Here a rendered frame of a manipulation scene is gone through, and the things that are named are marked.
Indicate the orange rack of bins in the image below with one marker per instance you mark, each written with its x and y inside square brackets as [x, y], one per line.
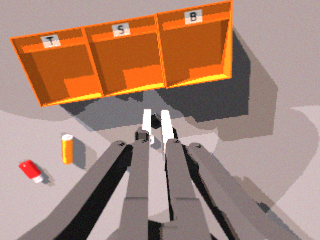
[61, 68]

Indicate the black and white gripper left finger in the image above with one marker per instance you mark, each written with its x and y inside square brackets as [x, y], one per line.
[76, 215]

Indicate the dark grey hex nut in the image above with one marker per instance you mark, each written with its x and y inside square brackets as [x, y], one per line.
[156, 121]

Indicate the red usb stick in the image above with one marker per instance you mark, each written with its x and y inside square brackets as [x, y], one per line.
[31, 170]

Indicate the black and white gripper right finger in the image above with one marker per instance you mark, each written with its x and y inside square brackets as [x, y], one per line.
[236, 212]

